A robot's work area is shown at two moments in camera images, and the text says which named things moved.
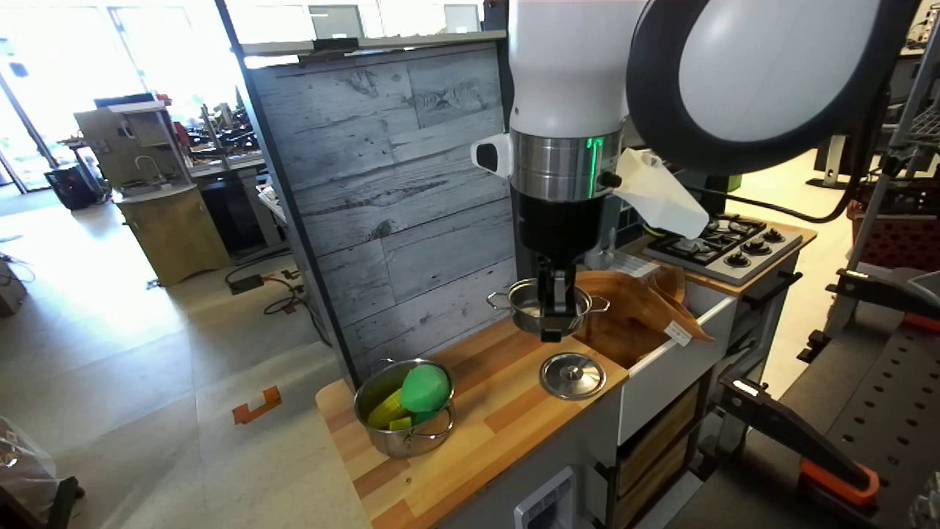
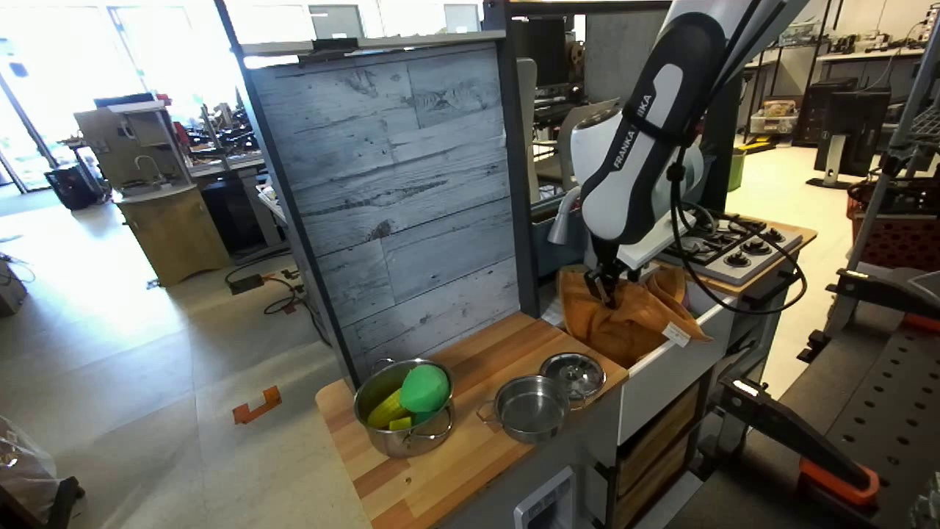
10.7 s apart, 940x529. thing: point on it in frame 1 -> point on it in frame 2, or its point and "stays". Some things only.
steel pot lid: x=569 y=376 stays
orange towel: x=646 y=310 stays
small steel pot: x=520 y=297 -> x=528 y=407
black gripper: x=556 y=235 -> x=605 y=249
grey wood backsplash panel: x=404 y=161 stays
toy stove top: x=731 y=249 stays
